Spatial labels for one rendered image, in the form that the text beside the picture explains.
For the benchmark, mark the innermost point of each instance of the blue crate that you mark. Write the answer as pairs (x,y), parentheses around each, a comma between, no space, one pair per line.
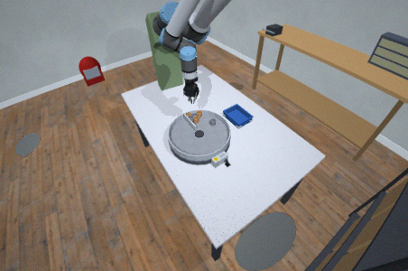
(237,114)

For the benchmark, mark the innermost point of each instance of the grey round turntable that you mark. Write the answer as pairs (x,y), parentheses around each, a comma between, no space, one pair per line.
(200,143)

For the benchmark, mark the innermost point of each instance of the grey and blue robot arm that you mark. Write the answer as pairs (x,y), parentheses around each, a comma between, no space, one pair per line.
(171,26)

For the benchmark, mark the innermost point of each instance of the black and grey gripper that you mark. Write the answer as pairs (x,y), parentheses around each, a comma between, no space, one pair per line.
(191,90)

